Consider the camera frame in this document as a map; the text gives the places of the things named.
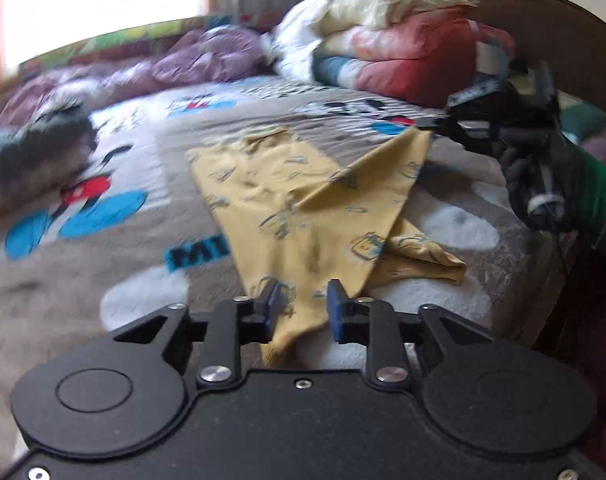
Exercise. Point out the yellow printed shirt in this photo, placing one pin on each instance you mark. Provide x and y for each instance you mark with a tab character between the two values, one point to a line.
283	200

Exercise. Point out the person's right forearm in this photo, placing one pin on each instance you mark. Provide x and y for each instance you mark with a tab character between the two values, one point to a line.
605	200

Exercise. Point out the grey furry cat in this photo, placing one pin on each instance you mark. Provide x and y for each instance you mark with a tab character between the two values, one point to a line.
33	155

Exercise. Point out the dark wooden headboard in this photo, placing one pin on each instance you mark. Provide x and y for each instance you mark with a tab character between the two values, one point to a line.
558	25

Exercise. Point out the purple quilt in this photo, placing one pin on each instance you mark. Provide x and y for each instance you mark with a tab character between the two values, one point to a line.
193	60

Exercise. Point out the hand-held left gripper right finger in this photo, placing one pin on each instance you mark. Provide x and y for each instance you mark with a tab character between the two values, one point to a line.
335	315

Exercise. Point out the cartoon printed plush blanket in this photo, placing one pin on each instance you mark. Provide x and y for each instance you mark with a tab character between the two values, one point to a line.
133	160

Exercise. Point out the red pink folded quilt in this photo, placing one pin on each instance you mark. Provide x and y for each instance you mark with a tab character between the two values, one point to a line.
423	60

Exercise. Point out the person's right hand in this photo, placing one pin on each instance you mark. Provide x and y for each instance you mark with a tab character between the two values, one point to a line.
558	175

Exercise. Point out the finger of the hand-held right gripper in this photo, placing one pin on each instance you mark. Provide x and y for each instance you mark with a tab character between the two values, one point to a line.
440	124

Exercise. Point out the window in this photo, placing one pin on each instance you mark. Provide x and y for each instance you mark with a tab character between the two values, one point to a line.
83	0

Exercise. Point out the white quilted bundle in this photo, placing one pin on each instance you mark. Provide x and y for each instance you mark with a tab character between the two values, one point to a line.
298	35

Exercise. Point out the patchwork checked cloth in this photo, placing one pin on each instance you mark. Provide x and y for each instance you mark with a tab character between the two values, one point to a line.
493	55

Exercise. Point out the colourful picture wall panel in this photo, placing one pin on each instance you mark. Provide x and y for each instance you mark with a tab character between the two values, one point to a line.
108	42

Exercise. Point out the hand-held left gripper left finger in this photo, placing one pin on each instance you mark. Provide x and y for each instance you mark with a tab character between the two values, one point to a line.
273	310

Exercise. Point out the cream floral quilt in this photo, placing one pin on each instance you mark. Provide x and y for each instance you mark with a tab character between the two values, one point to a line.
383	2

